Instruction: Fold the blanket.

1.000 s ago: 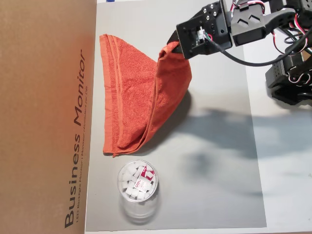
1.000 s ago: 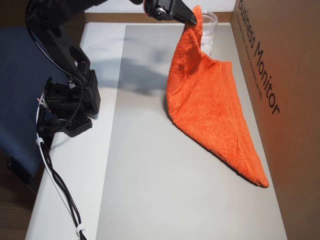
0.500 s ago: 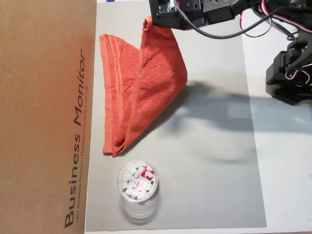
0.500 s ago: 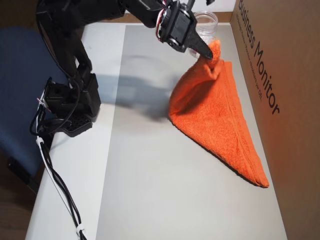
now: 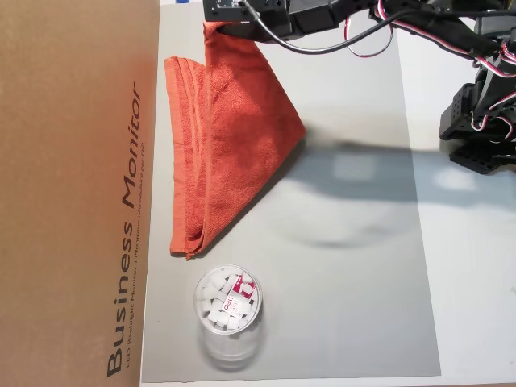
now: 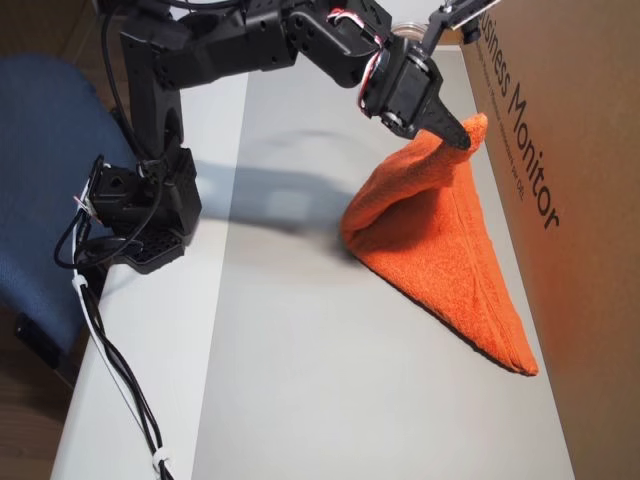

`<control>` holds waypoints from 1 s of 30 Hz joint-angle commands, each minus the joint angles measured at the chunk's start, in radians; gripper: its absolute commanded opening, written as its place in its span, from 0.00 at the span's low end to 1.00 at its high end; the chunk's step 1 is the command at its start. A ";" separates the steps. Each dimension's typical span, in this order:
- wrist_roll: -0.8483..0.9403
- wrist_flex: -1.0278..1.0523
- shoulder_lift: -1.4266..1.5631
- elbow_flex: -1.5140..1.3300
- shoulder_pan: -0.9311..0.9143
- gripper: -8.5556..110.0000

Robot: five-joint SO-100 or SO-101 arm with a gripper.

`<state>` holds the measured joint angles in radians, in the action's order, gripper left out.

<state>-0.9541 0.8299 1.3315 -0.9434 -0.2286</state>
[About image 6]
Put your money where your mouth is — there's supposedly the black square wrist camera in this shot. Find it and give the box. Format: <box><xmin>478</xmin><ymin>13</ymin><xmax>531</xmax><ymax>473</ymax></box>
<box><xmin>424</xmin><ymin>0</ymin><xmax>501</xmax><ymax>54</ymax></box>

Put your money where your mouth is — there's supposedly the clear plastic jar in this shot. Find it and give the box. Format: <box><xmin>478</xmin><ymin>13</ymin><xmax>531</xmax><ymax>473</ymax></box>
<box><xmin>391</xmin><ymin>20</ymin><xmax>427</xmax><ymax>40</ymax></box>

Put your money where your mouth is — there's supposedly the orange terry towel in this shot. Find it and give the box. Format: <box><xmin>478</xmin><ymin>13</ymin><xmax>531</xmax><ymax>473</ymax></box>
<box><xmin>338</xmin><ymin>112</ymin><xmax>540</xmax><ymax>377</ymax></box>

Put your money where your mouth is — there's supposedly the black and white cable bundle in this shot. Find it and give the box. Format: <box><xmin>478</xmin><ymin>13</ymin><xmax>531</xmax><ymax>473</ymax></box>
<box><xmin>72</xmin><ymin>214</ymin><xmax>174</xmax><ymax>480</ymax></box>

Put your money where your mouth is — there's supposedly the black power cable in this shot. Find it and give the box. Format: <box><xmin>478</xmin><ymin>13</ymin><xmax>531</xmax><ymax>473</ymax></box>
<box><xmin>74</xmin><ymin>239</ymin><xmax>176</xmax><ymax>480</ymax></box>

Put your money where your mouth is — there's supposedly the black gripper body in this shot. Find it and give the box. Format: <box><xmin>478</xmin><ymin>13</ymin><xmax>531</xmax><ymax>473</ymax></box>
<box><xmin>357</xmin><ymin>37</ymin><xmax>444</xmax><ymax>141</ymax></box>

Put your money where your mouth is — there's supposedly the black camera cable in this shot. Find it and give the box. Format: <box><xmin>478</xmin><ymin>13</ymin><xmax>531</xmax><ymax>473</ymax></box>
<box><xmin>53</xmin><ymin>0</ymin><xmax>176</xmax><ymax>480</ymax></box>

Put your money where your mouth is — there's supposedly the grey table mat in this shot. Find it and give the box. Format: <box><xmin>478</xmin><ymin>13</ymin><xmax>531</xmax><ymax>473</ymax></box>
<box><xmin>192</xmin><ymin>48</ymin><xmax>576</xmax><ymax>480</ymax></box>

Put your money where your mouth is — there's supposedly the brown Business Monitor cardboard box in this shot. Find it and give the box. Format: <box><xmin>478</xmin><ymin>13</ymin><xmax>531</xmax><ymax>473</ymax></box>
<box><xmin>462</xmin><ymin>0</ymin><xmax>640</xmax><ymax>480</ymax></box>

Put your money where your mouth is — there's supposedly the black perforated clamp plate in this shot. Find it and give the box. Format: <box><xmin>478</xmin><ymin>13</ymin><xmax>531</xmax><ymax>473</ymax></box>
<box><xmin>124</xmin><ymin>227</ymin><xmax>187</xmax><ymax>275</ymax></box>

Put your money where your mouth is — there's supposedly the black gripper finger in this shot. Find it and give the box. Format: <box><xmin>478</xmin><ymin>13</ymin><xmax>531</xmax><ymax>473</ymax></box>
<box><xmin>423</xmin><ymin>97</ymin><xmax>474</xmax><ymax>151</ymax></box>

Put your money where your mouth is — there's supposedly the blue office chair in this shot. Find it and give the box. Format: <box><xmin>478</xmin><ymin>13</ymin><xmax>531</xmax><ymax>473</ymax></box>
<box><xmin>0</xmin><ymin>52</ymin><xmax>144</xmax><ymax>389</ymax></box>

